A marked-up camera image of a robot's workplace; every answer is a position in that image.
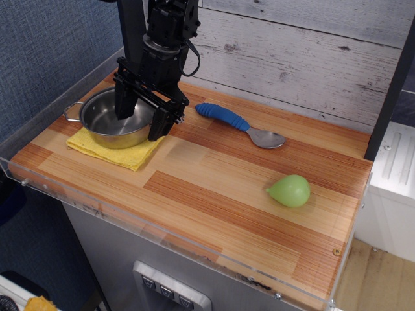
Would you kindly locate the white aluminium side block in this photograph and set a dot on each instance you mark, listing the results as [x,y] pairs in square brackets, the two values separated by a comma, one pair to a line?
[386,219]

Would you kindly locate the black left vertical post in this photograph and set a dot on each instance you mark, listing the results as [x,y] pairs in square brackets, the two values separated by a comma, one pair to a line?
[133,28]

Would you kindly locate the folded yellow cloth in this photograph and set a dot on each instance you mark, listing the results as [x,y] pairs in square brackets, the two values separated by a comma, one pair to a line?
[131,158]

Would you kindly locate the clear acrylic guard rail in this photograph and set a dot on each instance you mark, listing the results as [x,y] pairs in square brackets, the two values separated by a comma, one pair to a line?
[203,192]

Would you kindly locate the stainless steel two-handled pan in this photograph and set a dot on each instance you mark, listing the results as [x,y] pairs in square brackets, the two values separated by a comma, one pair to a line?
[97,115]

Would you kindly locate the silver cabinet with button panel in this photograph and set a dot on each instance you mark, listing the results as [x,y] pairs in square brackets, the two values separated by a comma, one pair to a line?
[136,273]

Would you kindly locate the yellow object bottom left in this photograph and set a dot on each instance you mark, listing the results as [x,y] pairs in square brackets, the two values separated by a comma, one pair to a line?
[39,304]

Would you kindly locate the blue-handled metal spoon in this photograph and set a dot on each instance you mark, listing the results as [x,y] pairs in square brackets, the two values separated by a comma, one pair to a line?
[261,138]

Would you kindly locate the black vertical post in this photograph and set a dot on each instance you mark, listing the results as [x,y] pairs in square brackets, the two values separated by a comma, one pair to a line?
[392,95]
[133,28]

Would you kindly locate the green plastic pear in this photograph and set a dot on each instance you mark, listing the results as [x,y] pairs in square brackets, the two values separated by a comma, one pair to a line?
[291,191]

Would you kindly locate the black right vertical post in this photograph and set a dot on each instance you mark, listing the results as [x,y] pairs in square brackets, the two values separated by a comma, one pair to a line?
[392,95]

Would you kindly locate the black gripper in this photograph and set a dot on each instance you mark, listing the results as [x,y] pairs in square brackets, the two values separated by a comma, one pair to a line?
[155,82]

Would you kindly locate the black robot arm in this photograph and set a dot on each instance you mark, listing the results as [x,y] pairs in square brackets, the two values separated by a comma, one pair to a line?
[156,42]

